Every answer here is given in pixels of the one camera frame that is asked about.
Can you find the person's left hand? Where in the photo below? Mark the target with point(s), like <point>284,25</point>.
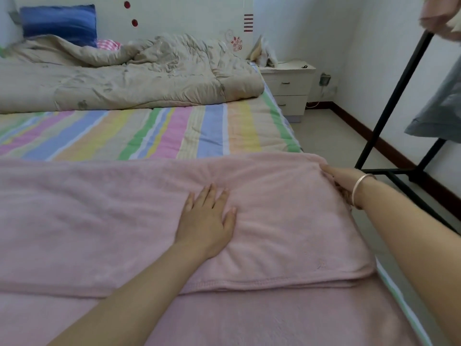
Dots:
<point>205,223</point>

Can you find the person's right hand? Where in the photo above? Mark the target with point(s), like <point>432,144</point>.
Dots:
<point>342,180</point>

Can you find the pink fleece blanket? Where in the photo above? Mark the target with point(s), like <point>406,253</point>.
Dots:
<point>108,227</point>

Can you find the person's right forearm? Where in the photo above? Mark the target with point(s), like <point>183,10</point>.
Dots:
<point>418,248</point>

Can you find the person's left forearm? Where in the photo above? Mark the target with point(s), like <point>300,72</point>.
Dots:
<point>122,306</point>

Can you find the dark brown baseboard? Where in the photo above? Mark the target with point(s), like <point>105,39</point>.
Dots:
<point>389,151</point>

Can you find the black clothes rack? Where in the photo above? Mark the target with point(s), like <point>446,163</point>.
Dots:
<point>392,104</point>

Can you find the white nightstand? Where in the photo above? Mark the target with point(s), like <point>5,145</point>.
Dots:
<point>288,86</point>

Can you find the striped pastel bed sheet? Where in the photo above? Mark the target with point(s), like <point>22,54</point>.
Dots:
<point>144,133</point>

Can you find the grey hanging garment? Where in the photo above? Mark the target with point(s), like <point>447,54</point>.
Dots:
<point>439,108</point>

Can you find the cream plush toy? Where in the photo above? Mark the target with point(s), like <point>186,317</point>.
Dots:
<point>261,52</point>

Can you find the beige quilt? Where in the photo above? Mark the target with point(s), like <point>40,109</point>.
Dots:
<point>129,75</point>

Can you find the pink hanging garment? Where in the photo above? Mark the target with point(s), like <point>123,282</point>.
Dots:
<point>441,16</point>

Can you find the pink patterned pillow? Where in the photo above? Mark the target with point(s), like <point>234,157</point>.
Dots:
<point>109,45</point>

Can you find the white headboard with red dots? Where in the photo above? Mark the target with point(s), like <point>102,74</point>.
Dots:
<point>187,18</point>

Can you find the blue pillow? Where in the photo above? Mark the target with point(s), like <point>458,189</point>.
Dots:
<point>59,23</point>

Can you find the black wall plug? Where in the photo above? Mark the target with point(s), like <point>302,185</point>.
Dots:
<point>325,80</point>

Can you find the wall switch plate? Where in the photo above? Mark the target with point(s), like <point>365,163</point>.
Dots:
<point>14,16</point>

